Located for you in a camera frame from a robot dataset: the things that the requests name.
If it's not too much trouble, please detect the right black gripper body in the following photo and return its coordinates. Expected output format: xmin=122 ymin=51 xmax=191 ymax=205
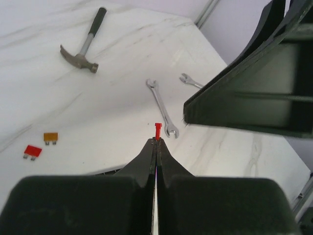
xmin=183 ymin=0 xmax=313 ymax=139

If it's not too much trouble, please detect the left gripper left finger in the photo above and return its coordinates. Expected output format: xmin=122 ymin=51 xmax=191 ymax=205
xmin=0 ymin=139 xmax=157 ymax=235

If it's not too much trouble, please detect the large chrome open-end wrench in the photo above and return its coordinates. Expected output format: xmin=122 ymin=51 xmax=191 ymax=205
xmin=179 ymin=73 xmax=203 ymax=89

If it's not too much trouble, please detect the red blade fuse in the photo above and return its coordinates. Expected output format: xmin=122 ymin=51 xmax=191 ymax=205
xmin=23 ymin=145 xmax=42 ymax=161
xmin=155 ymin=123 xmax=162 ymax=140

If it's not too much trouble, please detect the small chrome open-end wrench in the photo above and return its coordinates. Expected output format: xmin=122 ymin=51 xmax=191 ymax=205
xmin=146 ymin=79 xmax=179 ymax=139

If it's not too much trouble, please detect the orange blade fuse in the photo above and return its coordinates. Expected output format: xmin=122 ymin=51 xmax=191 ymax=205
xmin=43 ymin=132 xmax=58 ymax=145

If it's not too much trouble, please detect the claw hammer black handle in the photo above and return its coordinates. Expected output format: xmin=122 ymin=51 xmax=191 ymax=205
xmin=60 ymin=7 xmax=107 ymax=73

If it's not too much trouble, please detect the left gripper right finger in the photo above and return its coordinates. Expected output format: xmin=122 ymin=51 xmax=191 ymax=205
xmin=156 ymin=140 xmax=300 ymax=235

